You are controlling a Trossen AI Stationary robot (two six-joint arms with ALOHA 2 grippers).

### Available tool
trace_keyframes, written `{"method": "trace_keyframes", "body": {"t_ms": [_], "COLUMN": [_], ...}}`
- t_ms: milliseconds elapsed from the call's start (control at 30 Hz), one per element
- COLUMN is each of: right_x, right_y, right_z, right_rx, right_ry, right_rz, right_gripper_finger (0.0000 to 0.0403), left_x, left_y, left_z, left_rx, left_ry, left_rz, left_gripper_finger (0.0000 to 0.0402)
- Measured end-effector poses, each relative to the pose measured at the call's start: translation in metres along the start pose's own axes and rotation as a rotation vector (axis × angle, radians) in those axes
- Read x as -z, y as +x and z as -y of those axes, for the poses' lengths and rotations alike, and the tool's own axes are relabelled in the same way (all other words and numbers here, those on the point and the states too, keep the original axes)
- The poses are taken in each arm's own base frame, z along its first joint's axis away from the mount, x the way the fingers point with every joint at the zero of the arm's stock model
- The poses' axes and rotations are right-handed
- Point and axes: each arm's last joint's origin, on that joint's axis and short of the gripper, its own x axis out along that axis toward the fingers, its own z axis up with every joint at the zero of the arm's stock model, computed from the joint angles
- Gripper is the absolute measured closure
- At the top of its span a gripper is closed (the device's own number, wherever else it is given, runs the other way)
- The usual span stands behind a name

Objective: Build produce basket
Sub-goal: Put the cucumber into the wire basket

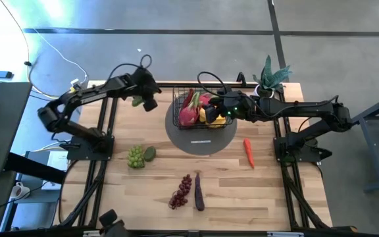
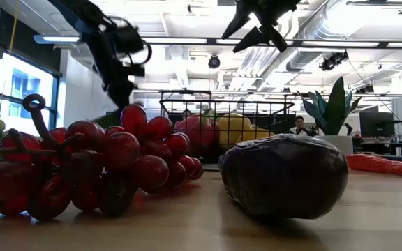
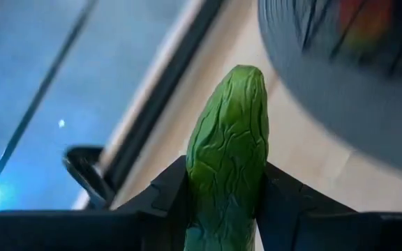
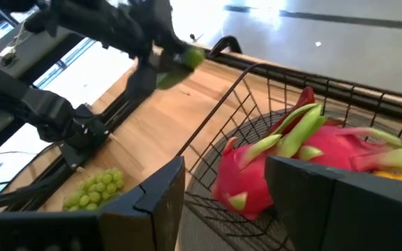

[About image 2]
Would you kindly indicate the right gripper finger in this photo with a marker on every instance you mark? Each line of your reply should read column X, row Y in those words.
column 255, row 37
column 241, row 19

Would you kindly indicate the round black ceiling camera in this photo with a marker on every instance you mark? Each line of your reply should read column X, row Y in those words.
column 214, row 62

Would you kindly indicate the red grape bunch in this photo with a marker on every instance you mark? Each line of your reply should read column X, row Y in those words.
column 117, row 153

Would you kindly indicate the grey round mat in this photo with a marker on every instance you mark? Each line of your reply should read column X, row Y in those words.
column 211, row 167

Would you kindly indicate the purple eggplant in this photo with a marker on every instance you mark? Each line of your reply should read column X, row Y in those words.
column 284, row 174

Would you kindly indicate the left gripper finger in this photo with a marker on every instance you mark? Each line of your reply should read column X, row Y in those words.
column 115, row 92
column 127, row 92

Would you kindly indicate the large pink dragon fruit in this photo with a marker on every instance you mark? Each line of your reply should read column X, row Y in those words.
column 195, row 132

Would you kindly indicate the large window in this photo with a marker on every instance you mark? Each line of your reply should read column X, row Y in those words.
column 19, row 90

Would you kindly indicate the black computer monitor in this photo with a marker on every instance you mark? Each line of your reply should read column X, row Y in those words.
column 376, row 123

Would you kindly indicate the potted plant white pot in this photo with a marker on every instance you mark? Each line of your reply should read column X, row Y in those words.
column 333, row 111

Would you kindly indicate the black ceiling spotlight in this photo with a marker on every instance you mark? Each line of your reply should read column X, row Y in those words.
column 333, row 61

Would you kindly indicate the white ceiling light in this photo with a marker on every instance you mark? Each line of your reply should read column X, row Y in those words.
column 58, row 39

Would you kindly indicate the silver ventilation duct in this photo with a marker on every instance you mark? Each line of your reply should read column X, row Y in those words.
column 312, row 42

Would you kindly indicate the long linear light bar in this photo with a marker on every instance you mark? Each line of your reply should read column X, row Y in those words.
column 344, row 43

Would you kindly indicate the yellow bell pepper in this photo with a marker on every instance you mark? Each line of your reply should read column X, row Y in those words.
column 232, row 127

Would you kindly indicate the person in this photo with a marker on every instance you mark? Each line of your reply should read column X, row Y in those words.
column 298, row 127

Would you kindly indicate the dark green avocado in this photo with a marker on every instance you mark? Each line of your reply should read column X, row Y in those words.
column 106, row 120

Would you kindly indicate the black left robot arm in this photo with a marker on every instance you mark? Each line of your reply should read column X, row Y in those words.
column 82, row 14

